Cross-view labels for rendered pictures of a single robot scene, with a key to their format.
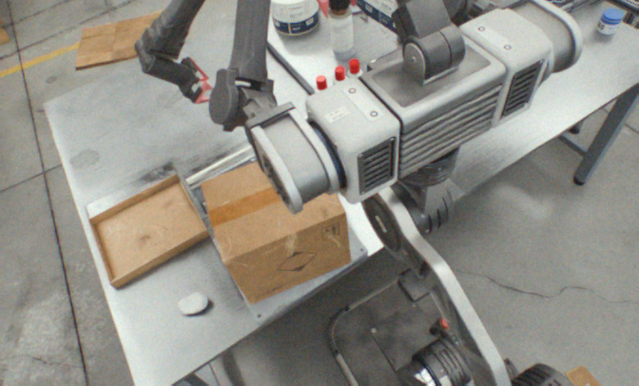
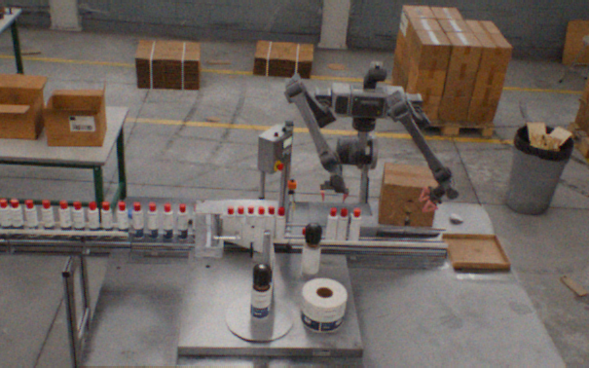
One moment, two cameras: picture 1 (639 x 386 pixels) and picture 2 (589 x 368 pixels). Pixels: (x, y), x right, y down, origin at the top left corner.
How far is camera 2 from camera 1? 430 cm
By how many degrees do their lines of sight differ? 95
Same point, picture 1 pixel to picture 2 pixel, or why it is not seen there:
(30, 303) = not seen: outside the picture
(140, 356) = (483, 217)
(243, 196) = (422, 178)
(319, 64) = (330, 275)
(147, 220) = (475, 257)
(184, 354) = (462, 210)
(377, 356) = not seen: hidden behind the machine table
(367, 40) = (285, 275)
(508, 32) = (340, 87)
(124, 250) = (490, 250)
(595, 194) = not seen: hidden behind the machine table
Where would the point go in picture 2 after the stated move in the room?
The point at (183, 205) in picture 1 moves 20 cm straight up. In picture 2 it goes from (453, 254) to (460, 223)
